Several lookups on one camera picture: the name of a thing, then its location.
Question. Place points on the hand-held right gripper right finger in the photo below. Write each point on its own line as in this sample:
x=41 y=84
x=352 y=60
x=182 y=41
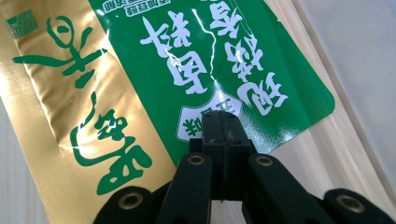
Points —
x=235 y=155

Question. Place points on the green and gold foil packet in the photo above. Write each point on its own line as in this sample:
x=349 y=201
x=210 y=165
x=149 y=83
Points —
x=140 y=77

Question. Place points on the translucent plastic storage container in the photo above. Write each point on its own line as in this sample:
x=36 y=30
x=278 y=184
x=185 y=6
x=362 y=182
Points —
x=367 y=46

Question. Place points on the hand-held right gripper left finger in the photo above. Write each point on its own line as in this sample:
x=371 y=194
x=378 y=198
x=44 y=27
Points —
x=214 y=149

